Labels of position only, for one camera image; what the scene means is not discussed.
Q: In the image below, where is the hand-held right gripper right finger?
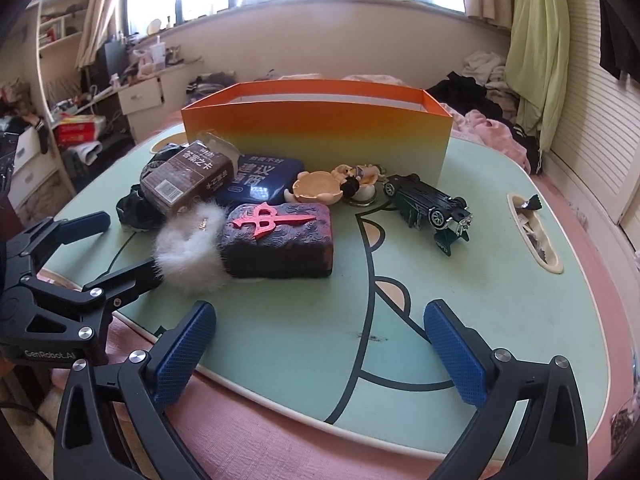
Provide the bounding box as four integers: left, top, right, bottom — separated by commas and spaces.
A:
422, 299, 590, 480

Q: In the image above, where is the brown card box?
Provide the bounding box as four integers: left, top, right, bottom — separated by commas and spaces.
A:
139, 130, 241, 213

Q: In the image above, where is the white clothes pile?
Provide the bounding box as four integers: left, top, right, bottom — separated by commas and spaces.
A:
461, 50, 518, 106

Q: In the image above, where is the black white-striped garment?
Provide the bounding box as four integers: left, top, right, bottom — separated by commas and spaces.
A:
510, 124, 547, 177

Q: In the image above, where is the black clothes pile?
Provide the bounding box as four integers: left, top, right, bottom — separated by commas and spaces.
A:
425, 72, 506, 121

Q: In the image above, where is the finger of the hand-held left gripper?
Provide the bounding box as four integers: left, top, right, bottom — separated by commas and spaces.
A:
4, 211, 112, 286
20, 256, 165, 343

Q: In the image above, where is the green cartoon desktop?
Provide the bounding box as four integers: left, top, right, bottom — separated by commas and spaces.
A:
52, 127, 621, 443

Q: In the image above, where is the dark striped clothing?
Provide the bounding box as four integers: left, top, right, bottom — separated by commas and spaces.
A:
186, 71, 241, 98

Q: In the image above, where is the white bookshelf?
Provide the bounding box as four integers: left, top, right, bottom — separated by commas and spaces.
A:
31, 0, 93, 126

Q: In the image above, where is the white side desk with drawer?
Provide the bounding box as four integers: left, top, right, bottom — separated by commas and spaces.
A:
85, 57, 203, 142

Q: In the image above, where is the white louvered wardrobe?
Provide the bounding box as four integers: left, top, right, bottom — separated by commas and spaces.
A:
547, 0, 640, 251

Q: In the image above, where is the pink white printed blanket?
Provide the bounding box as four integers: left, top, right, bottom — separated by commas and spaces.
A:
450, 107, 531, 173

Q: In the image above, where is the black computer monitor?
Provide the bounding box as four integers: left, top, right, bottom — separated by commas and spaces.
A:
102, 40, 134, 87

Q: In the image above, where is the red cardboard box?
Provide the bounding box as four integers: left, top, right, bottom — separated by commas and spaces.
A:
54, 114, 107, 147

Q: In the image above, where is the dark green toy car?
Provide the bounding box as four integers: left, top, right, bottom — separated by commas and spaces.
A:
382, 173, 475, 257

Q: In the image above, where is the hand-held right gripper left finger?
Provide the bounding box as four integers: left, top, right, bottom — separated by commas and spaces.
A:
52, 300, 218, 480

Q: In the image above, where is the blue tin case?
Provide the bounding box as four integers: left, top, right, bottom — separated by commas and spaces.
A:
215, 152, 307, 207

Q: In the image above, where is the white fur scrunchie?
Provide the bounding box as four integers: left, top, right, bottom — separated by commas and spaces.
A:
152, 200, 233, 296

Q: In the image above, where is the black cable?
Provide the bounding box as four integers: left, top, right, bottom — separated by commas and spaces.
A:
0, 404, 57, 443

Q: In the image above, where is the dark green pouch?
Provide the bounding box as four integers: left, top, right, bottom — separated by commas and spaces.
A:
116, 142, 186, 233

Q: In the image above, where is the black hanging garment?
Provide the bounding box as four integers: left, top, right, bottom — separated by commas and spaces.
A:
597, 0, 640, 91

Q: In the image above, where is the dark block with red top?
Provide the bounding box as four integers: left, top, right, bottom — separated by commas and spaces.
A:
218, 201, 335, 279

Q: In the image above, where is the small doll figurine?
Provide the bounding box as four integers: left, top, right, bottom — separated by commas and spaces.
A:
332, 162, 388, 201

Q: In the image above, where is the orange cardboard box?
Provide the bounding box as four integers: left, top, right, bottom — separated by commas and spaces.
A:
181, 79, 453, 183

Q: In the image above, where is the beige shell-shaped dish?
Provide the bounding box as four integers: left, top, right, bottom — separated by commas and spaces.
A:
284, 170, 343, 204

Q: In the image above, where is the light green curtain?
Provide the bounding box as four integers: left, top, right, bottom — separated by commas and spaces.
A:
505, 0, 571, 148

